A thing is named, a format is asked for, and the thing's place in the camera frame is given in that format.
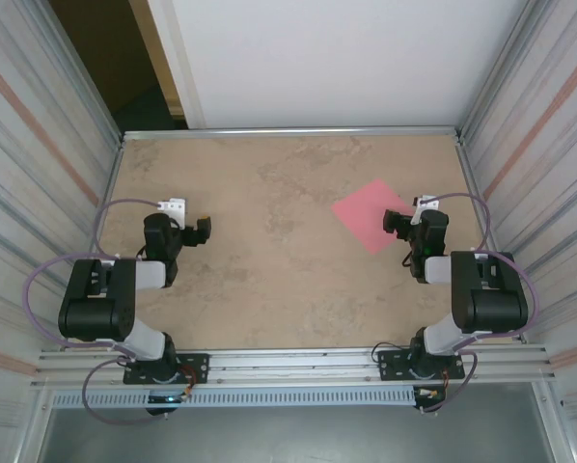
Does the pink square paper sheet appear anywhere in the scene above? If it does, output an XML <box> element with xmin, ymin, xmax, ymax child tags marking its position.
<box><xmin>330</xmin><ymin>178</ymin><xmax>418</xmax><ymax>256</ymax></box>

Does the brown wooden door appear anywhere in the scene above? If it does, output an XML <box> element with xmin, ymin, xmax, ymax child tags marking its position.
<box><xmin>49</xmin><ymin>0</ymin><xmax>189</xmax><ymax>131</ymax></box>

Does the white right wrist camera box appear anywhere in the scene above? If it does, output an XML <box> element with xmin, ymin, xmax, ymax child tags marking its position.
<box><xmin>411</xmin><ymin>194</ymin><xmax>439</xmax><ymax>226</ymax></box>

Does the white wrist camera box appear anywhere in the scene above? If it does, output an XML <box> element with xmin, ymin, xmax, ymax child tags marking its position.
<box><xmin>156</xmin><ymin>197</ymin><xmax>189</xmax><ymax>228</ymax></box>
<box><xmin>411</xmin><ymin>194</ymin><xmax>439</xmax><ymax>226</ymax></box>

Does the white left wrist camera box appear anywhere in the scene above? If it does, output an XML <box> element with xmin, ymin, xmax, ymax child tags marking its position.
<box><xmin>156</xmin><ymin>197</ymin><xmax>189</xmax><ymax>228</ymax></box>

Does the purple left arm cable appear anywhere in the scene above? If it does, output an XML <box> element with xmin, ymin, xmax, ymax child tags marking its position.
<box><xmin>24</xmin><ymin>197</ymin><xmax>173</xmax><ymax>426</ymax></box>

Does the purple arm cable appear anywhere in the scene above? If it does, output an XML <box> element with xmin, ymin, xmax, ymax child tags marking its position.
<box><xmin>421</xmin><ymin>191</ymin><xmax>540</xmax><ymax>415</ymax></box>
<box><xmin>24</xmin><ymin>197</ymin><xmax>173</xmax><ymax>426</ymax></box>

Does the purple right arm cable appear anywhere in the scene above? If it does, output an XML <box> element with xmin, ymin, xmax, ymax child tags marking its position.
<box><xmin>421</xmin><ymin>191</ymin><xmax>540</xmax><ymax>415</ymax></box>

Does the aluminium table side rail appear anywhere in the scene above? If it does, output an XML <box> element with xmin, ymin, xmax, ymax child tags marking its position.
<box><xmin>64</xmin><ymin>137</ymin><xmax>125</xmax><ymax>351</ymax></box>
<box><xmin>454</xmin><ymin>134</ymin><xmax>529</xmax><ymax>344</ymax></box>

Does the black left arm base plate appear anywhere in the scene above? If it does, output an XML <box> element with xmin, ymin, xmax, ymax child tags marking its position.
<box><xmin>123</xmin><ymin>353</ymin><xmax>210</xmax><ymax>386</ymax></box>

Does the aluminium table edge rail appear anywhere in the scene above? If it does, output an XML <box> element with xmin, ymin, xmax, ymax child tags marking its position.
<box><xmin>121</xmin><ymin>125</ymin><xmax>465</xmax><ymax>143</ymax></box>

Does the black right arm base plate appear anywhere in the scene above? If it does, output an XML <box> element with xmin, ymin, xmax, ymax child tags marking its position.
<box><xmin>377</xmin><ymin>347</ymin><xmax>466</xmax><ymax>382</ymax></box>

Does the long aluminium mounting rail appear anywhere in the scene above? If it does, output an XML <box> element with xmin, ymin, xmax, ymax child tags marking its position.
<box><xmin>30</xmin><ymin>344</ymin><xmax>558</xmax><ymax>390</ymax></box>

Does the white door frame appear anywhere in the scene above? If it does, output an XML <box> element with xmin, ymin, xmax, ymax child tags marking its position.
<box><xmin>146</xmin><ymin>0</ymin><xmax>207</xmax><ymax>130</ymax></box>

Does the aluminium corner post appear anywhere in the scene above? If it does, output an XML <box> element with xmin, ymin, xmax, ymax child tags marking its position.
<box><xmin>458</xmin><ymin>0</ymin><xmax>551</xmax><ymax>142</ymax></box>
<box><xmin>37</xmin><ymin>0</ymin><xmax>125</xmax><ymax>146</ymax></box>

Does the grey slotted cable duct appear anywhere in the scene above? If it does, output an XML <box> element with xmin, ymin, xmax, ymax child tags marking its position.
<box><xmin>50</xmin><ymin>387</ymin><xmax>418</xmax><ymax>409</ymax></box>

